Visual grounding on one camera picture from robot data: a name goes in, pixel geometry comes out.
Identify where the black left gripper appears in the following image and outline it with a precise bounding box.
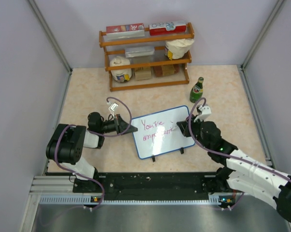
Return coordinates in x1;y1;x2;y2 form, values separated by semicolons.
98;113;137;134

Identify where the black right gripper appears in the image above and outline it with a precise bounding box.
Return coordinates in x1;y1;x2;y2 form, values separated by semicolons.
178;115;211;150

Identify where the blue framed whiteboard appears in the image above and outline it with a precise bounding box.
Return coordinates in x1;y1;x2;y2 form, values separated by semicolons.
131;105;194;160

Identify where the magenta capped whiteboard marker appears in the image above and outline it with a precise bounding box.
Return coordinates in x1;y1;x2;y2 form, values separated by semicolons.
173;117;189;132

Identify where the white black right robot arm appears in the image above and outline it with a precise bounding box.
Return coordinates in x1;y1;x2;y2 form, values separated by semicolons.
177;120;291;223

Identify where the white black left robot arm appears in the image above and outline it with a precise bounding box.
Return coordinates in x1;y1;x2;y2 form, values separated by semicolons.
46;112;138;192

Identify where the green glass Perrier bottle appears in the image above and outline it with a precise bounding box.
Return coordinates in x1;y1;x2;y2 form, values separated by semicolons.
189;77;204;103

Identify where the white flour bag left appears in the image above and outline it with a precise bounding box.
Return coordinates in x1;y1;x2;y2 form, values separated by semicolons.
110;56;132;83

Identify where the white flour bag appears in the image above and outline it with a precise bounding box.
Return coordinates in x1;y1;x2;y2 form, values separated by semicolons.
110;56;132;83
165;39;194;60

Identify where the brown brick-pattern box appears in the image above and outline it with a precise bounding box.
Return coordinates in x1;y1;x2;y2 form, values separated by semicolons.
153;64;180;77

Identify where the orange wooden shelf rack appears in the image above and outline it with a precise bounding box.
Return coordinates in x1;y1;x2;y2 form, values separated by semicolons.
99;22;194;91

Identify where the white flour bag right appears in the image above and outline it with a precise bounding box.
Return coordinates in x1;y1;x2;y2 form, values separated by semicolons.
165;39;194;60

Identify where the clear plastic container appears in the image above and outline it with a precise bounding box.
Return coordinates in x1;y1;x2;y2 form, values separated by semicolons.
125;45;155;63

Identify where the red white wrap box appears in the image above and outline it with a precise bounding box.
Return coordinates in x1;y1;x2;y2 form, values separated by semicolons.
149;21;187;36

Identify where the red foil roll box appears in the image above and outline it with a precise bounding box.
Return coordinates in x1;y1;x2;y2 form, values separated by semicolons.
106;23;145;40

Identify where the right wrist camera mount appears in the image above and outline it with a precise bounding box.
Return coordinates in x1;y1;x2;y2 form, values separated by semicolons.
194;104;211;122

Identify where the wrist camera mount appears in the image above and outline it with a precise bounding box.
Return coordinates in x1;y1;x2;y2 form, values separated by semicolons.
108;102;119;115
194;104;211;122

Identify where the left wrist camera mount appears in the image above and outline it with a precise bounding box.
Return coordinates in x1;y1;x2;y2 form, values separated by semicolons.
108;102;119;115

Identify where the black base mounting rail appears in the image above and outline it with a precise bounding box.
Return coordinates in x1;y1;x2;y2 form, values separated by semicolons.
72;171;245;201

